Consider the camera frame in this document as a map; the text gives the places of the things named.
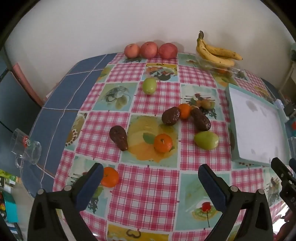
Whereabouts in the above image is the dark brown avocado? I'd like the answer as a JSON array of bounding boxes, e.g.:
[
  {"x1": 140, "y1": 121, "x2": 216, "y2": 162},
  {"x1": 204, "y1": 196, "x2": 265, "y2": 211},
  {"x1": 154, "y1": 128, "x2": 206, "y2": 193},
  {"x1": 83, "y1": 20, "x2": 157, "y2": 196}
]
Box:
[
  {"x1": 161, "y1": 107, "x2": 180, "y2": 126},
  {"x1": 109, "y1": 125, "x2": 129, "y2": 151},
  {"x1": 190, "y1": 108, "x2": 211, "y2": 132}
]

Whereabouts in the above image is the orange tangerine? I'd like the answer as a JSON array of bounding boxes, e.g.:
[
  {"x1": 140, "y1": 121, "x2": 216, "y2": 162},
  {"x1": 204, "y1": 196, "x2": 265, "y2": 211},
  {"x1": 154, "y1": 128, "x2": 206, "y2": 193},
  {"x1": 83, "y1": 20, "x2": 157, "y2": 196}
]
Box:
[
  {"x1": 100, "y1": 167, "x2": 119, "y2": 188},
  {"x1": 154, "y1": 134, "x2": 173, "y2": 153},
  {"x1": 178, "y1": 103, "x2": 192, "y2": 120}
]

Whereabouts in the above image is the pink chair back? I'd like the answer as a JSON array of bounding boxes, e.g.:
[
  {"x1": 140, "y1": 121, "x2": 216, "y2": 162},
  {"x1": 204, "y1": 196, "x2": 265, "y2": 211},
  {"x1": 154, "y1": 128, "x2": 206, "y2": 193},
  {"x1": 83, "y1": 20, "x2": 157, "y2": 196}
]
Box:
[{"x1": 12, "y1": 62, "x2": 45, "y2": 107}]

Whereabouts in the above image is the person's right hand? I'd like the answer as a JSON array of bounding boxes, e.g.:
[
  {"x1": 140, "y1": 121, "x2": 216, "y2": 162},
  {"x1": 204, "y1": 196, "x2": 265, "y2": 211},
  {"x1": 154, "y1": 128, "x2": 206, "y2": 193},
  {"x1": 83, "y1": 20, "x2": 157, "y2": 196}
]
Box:
[{"x1": 274, "y1": 207, "x2": 295, "y2": 241}]

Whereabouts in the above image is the clear plastic container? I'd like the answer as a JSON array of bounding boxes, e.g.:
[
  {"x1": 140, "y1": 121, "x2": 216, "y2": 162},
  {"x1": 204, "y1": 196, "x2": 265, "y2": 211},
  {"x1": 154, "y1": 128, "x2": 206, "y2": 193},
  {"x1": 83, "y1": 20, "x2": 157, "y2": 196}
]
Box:
[{"x1": 196, "y1": 53, "x2": 241, "y2": 76}]

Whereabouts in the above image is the banana bunch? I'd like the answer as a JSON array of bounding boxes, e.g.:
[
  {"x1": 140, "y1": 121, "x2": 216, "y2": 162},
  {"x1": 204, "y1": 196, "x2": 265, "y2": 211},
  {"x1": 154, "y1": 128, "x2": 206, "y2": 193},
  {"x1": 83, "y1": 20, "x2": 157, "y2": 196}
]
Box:
[{"x1": 196, "y1": 30, "x2": 243, "y2": 68}]

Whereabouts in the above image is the red apple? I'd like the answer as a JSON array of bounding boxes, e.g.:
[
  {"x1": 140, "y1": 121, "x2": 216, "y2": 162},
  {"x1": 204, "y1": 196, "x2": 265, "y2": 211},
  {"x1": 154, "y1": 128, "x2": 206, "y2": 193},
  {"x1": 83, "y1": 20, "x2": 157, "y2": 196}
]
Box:
[
  {"x1": 124, "y1": 43, "x2": 141, "y2": 58},
  {"x1": 140, "y1": 41, "x2": 158, "y2": 59},
  {"x1": 158, "y1": 43, "x2": 178, "y2": 59}
]

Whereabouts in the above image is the teal box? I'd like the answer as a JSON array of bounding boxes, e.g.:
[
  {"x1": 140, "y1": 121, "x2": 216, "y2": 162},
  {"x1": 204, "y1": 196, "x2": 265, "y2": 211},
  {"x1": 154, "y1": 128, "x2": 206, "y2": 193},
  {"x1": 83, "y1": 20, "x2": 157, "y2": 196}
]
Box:
[{"x1": 5, "y1": 199, "x2": 19, "y2": 223}]

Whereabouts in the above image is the pink checked printed tablecloth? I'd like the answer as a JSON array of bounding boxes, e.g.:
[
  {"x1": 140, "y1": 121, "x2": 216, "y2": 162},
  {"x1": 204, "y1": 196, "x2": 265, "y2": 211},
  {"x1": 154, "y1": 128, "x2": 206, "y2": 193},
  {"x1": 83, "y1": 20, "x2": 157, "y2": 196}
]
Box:
[{"x1": 53, "y1": 53, "x2": 296, "y2": 241}]

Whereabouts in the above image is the white tray with teal rim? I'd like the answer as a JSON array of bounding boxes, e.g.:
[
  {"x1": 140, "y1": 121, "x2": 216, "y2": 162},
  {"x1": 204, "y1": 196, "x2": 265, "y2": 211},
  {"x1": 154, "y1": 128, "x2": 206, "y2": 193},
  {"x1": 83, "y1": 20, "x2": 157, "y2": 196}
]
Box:
[{"x1": 225, "y1": 83, "x2": 290, "y2": 165}]

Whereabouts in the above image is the teal pouch with red label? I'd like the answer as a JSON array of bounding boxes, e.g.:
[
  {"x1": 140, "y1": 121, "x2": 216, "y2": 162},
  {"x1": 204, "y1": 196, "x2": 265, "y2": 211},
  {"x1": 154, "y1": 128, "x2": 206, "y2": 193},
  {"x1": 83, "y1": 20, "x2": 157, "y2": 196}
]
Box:
[{"x1": 288, "y1": 117, "x2": 296, "y2": 136}]

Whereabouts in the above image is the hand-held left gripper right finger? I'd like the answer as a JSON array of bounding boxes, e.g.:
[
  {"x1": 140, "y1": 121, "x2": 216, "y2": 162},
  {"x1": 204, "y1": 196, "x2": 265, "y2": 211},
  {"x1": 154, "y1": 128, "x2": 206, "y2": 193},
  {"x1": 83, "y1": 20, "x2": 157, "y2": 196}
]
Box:
[{"x1": 198, "y1": 164, "x2": 274, "y2": 241}]

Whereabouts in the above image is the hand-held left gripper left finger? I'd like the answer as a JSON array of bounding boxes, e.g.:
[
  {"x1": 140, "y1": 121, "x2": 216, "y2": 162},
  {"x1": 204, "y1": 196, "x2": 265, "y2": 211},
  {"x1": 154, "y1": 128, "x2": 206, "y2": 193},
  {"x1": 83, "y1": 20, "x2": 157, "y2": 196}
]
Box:
[{"x1": 27, "y1": 163, "x2": 104, "y2": 241}]

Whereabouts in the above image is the clear glass mug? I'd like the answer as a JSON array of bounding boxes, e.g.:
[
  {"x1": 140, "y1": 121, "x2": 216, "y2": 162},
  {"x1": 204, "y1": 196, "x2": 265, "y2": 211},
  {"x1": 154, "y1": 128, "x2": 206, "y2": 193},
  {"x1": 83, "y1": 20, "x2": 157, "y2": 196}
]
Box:
[{"x1": 10, "y1": 128, "x2": 42, "y2": 168}]

